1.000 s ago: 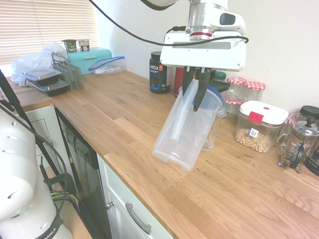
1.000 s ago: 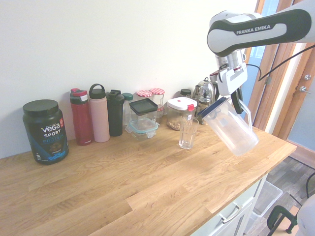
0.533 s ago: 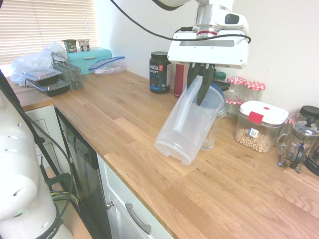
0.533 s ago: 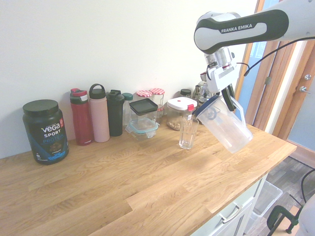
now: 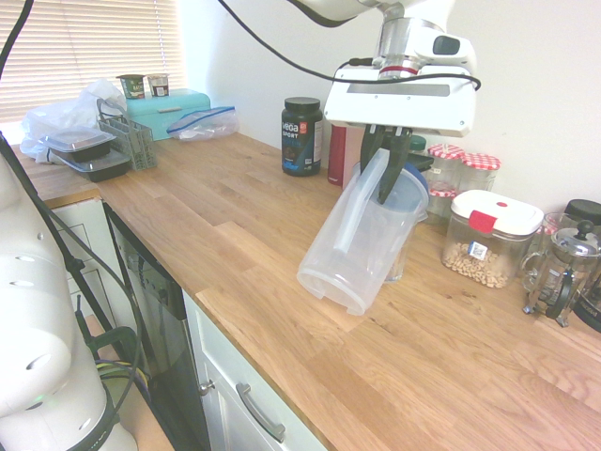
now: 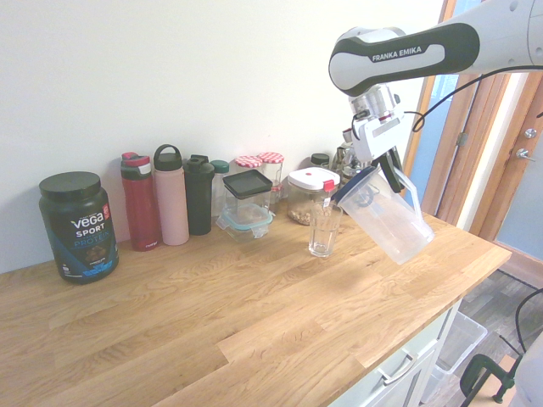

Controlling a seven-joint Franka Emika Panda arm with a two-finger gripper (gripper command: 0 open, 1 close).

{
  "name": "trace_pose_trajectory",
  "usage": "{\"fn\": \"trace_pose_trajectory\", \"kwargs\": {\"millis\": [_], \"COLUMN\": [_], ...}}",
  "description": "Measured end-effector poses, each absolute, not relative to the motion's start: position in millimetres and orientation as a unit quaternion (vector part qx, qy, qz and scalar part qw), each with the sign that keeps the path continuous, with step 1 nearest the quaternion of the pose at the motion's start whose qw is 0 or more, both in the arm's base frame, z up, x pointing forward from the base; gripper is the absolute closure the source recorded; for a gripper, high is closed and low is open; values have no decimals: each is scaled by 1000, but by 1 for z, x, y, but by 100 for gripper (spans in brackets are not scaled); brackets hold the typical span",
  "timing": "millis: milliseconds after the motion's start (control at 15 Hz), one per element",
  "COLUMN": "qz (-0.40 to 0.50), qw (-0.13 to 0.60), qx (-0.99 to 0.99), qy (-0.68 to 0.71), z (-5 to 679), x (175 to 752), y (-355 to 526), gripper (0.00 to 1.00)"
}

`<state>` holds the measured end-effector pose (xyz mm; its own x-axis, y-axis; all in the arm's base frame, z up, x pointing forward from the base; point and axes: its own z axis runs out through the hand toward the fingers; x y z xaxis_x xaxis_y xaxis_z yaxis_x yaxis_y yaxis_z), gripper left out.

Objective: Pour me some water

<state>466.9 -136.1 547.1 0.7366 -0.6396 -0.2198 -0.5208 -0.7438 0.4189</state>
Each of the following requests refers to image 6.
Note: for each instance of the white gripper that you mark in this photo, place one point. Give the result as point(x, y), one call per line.
point(382, 137)

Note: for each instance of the clear pitcher with blue lid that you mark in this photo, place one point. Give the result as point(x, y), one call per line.
point(382, 216)

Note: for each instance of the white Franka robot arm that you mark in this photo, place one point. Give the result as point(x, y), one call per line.
point(403, 55)

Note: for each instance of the red water bottle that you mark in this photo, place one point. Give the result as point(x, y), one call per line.
point(142, 207)

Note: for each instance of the black-lid glass jar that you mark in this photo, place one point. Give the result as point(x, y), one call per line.
point(320, 159)

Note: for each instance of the door hinge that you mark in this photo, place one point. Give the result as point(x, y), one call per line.
point(462, 139)

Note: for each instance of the white-lid cereal container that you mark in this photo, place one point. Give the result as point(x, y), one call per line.
point(309, 186)

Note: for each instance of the clear drinking glass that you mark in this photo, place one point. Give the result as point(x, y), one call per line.
point(324, 233)

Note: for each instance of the small jar red-checkered lid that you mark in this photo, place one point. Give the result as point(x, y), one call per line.
point(277, 193)

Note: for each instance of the tall jar red-checkered lid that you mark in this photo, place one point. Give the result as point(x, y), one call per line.
point(248, 163)
point(272, 163)

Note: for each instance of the silver door lever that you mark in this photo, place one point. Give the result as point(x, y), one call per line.
point(525, 154)

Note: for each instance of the silver deadbolt knob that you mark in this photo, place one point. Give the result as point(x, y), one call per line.
point(530, 133)

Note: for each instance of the square container with black lid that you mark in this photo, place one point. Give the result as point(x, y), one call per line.
point(247, 184)

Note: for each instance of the teal-rim glass food container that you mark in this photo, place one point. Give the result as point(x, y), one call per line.
point(244, 222)

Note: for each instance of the green-lid clear jar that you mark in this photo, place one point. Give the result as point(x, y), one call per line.
point(219, 169)

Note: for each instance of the clear plastic storage bin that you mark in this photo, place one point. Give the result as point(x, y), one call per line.
point(460, 343)

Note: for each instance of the black shaker bottle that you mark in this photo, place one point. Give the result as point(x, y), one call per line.
point(199, 199)

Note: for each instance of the white kitchen cabinet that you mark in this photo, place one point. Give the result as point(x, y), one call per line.
point(407, 373)

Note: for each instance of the pink bottle with black cap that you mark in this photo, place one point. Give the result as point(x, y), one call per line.
point(171, 203)

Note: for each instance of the green metal clamp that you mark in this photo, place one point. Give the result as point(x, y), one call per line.
point(483, 373)

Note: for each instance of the black Vega protein tub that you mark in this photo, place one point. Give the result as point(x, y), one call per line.
point(80, 229)

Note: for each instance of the wooden door frame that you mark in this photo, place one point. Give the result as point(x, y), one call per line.
point(471, 148)

